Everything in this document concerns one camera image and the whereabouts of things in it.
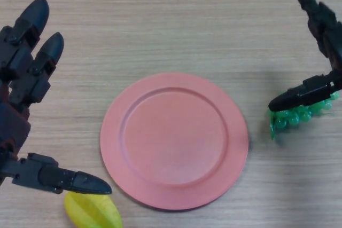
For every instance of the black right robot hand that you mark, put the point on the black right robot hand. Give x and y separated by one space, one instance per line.
315 90

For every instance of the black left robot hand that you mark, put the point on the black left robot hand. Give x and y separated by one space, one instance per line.
21 83

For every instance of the pink round plate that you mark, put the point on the pink round plate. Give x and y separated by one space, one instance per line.
175 141

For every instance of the yellow starfruit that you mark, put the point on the yellow starfruit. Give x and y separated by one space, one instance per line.
91 212

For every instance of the green grapes bunch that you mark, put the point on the green grapes bunch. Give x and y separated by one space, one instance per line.
292 118

